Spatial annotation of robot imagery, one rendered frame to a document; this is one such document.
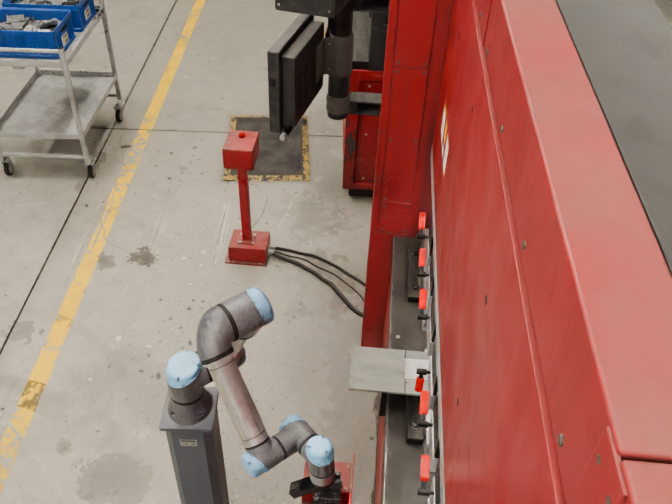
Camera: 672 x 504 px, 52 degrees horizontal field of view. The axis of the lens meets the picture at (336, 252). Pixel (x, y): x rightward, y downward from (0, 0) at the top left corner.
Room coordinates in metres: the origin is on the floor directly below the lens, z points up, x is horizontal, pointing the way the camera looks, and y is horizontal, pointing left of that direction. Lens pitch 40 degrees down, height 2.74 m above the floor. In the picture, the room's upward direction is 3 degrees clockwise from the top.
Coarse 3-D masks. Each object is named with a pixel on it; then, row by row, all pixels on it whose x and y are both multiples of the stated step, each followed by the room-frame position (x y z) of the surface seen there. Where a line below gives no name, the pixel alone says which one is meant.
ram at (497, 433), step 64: (448, 64) 2.14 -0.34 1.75; (448, 128) 1.85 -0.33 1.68; (448, 192) 1.61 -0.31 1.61; (448, 256) 1.39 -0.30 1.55; (512, 256) 0.78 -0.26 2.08; (448, 320) 1.20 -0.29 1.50; (512, 320) 0.70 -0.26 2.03; (448, 384) 1.04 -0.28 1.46; (512, 384) 0.62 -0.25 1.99; (448, 448) 0.89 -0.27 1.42; (512, 448) 0.54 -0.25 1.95
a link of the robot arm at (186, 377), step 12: (180, 360) 1.46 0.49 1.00; (192, 360) 1.46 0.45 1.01; (168, 372) 1.42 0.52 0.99; (180, 372) 1.41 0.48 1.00; (192, 372) 1.41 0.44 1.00; (204, 372) 1.44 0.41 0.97; (168, 384) 1.41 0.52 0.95; (180, 384) 1.39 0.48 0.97; (192, 384) 1.40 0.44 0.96; (204, 384) 1.43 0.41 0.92; (180, 396) 1.39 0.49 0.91; (192, 396) 1.40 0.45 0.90
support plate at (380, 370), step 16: (352, 352) 1.53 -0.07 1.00; (368, 352) 1.53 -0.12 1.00; (384, 352) 1.54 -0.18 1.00; (400, 352) 1.54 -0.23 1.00; (416, 352) 1.54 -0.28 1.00; (352, 368) 1.46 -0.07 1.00; (368, 368) 1.46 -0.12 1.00; (384, 368) 1.47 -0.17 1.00; (400, 368) 1.47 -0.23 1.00; (352, 384) 1.40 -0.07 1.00; (368, 384) 1.40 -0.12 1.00; (384, 384) 1.40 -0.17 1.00; (400, 384) 1.40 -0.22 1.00
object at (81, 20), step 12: (12, 0) 4.51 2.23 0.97; (24, 0) 4.60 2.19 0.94; (36, 0) 4.50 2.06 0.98; (48, 0) 4.52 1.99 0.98; (60, 0) 4.53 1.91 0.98; (72, 0) 4.57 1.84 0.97; (84, 0) 4.51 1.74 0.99; (72, 12) 4.38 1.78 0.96; (84, 12) 4.49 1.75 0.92; (72, 24) 4.37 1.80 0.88; (84, 24) 4.44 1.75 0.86
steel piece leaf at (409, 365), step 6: (408, 360) 1.50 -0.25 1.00; (414, 360) 1.50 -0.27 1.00; (420, 360) 1.51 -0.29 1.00; (426, 360) 1.51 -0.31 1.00; (408, 366) 1.48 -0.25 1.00; (414, 366) 1.48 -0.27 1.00; (420, 366) 1.48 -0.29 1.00; (426, 366) 1.48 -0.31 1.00; (408, 372) 1.45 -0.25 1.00; (414, 372) 1.45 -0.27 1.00; (408, 378) 1.43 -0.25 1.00; (414, 378) 1.43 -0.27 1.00; (426, 378) 1.43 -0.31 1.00
